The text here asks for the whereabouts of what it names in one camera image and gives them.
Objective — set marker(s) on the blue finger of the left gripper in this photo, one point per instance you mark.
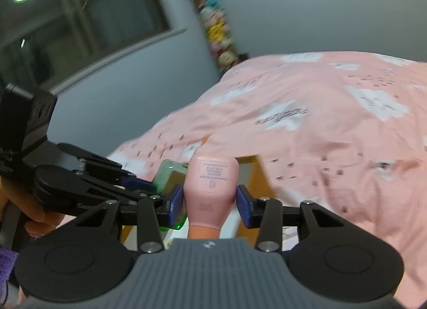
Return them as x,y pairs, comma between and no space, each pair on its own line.
135,184

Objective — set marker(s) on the green dotted bottle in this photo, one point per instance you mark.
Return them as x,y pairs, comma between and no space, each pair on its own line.
169,174

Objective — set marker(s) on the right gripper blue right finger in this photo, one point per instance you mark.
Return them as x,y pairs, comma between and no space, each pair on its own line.
245,203

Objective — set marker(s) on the pink patterned bed cover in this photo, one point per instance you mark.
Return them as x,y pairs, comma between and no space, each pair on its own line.
344,129

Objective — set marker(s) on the orange cardboard box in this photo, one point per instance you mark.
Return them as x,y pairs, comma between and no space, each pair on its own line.
254,179

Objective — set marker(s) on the plush toy column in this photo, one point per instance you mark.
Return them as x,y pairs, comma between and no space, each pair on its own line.
213,18

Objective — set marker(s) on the pink tube bottle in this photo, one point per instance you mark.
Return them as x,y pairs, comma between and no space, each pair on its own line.
209,193

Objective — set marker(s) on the person's left hand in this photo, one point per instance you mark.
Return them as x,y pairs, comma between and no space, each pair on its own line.
40,222

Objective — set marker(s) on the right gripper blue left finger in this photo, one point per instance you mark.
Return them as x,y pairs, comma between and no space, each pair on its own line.
176,207

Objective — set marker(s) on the dark window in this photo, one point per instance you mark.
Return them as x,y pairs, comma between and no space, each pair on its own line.
45,42

